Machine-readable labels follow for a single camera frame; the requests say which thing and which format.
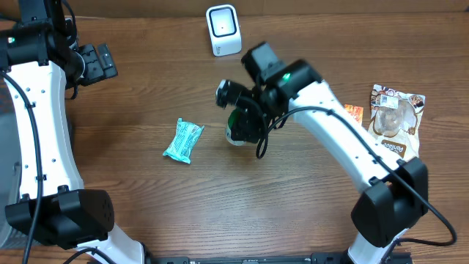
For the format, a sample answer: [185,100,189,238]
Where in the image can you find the green lid white jar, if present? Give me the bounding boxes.
[225,109,246,146]

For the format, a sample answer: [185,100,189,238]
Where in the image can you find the light green wipes packet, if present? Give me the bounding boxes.
[163,118,204,164]

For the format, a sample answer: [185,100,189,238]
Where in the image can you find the small orange box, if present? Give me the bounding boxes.
[344,104,363,125]

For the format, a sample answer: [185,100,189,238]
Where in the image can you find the beige snack pouch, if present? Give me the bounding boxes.
[368,84,426,161]

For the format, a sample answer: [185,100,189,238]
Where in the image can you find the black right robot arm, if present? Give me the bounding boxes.
[215,42,428,263]

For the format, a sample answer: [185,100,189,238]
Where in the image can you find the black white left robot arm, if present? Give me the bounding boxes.
[1,0,151,263]

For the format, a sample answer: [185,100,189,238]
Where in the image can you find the white barcode scanner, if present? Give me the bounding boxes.
[206,4,242,57]

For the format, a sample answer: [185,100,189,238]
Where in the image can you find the grey plastic mesh basket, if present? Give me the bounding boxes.
[1,81,23,249]

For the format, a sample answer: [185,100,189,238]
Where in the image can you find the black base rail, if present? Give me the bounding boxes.
[153,251,413,264]

